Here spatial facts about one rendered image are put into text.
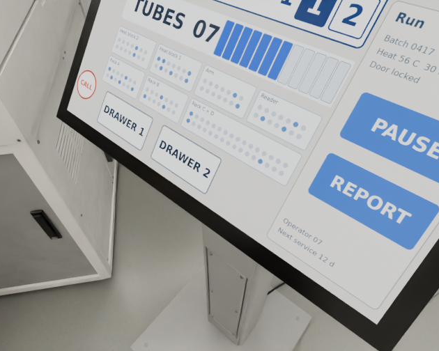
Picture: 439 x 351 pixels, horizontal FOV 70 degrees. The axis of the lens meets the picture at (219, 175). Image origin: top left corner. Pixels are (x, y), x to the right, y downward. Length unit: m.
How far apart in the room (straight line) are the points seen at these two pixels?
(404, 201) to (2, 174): 0.83
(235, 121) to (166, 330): 1.04
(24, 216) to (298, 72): 0.88
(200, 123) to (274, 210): 0.13
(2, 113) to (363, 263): 0.68
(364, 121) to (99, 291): 1.28
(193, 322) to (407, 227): 1.06
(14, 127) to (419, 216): 0.72
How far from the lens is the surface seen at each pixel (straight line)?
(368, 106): 0.31
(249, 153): 0.34
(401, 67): 0.32
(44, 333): 1.46
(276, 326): 1.30
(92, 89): 0.50
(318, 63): 0.33
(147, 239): 1.49
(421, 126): 0.31
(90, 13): 0.53
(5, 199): 0.99
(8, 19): 0.87
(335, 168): 0.31
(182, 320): 1.29
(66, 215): 1.01
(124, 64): 0.46
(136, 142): 0.42
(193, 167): 0.37
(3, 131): 0.79
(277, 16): 0.36
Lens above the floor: 1.28
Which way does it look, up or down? 49 degrees down
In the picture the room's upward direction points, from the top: 1 degrees clockwise
